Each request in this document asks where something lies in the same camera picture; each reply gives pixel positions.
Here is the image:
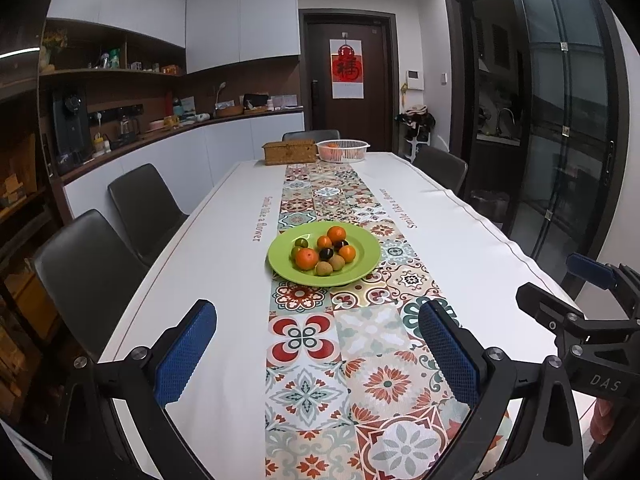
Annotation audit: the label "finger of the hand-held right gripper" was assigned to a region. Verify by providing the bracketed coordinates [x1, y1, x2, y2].
[566, 254, 640, 301]
[516, 282, 586, 348]

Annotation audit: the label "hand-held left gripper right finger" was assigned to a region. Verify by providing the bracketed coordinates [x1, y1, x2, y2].
[417, 300, 586, 480]

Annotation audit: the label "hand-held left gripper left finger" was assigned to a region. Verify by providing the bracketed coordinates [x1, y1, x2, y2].
[52, 300, 218, 480]

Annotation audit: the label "green plate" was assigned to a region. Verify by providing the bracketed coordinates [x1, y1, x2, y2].
[267, 222, 382, 287]

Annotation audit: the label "person's right hand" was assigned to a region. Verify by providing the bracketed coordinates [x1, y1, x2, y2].
[591, 399, 621, 457]

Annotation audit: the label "floral patterned table runner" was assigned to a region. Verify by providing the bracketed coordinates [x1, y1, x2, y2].
[265, 162, 513, 480]

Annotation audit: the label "grey dining chair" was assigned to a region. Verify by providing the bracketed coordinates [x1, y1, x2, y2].
[281, 130, 342, 142]
[107, 163, 190, 266]
[32, 209, 151, 361]
[414, 146, 468, 196]

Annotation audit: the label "sliding glass door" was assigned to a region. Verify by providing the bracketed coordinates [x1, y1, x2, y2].
[510, 0, 623, 301]

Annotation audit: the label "white counter cabinet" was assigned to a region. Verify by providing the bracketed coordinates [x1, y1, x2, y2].
[60, 107, 306, 221]

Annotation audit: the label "rack with dark bags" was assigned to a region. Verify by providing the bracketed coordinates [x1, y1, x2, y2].
[395, 105, 436, 161]

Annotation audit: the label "woven wicker box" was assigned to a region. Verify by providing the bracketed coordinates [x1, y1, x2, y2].
[262, 140, 318, 166]

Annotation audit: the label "white plastic basket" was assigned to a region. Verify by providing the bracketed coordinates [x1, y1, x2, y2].
[315, 140, 371, 163]

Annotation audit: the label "glass kettle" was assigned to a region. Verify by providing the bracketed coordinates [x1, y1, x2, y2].
[117, 112, 140, 141]

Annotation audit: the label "teal box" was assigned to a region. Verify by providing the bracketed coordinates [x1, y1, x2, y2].
[172, 95, 197, 121]

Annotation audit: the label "black water dispenser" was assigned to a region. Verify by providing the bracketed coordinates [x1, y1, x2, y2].
[51, 87, 96, 161]

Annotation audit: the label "dark brown door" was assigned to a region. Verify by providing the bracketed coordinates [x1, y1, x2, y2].
[299, 8, 398, 153]

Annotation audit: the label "red and white door poster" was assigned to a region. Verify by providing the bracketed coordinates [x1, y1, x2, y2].
[329, 38, 365, 99]

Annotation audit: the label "vase of yellow flowers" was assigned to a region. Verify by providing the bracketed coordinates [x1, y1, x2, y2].
[40, 30, 68, 71]

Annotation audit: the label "white upper cabinets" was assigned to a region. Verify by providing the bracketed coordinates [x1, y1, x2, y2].
[47, 0, 301, 76]

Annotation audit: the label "wooden wall shelf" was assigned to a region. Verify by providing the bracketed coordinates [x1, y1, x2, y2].
[40, 17, 186, 81]

